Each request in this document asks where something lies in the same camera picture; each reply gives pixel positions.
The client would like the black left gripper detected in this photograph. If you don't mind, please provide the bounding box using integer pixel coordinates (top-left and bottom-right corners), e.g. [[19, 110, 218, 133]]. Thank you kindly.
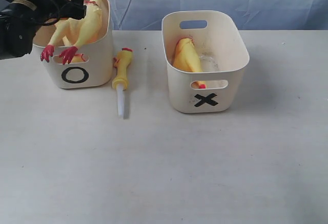
[[15, 0, 86, 29]]

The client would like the headless yellow rubber chicken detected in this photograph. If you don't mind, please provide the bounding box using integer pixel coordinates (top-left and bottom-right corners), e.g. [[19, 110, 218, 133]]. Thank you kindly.
[[173, 37, 203, 73]]

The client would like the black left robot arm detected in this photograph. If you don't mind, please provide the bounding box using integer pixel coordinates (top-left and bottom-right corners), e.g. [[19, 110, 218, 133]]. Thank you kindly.
[[1, 0, 86, 59]]

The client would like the cream bin marked O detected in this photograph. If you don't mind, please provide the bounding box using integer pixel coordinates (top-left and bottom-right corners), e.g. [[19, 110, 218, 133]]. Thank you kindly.
[[42, 0, 114, 89]]

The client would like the cream bin marked X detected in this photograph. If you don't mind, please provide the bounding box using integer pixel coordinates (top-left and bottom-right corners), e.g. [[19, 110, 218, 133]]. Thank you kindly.
[[161, 10, 250, 113]]

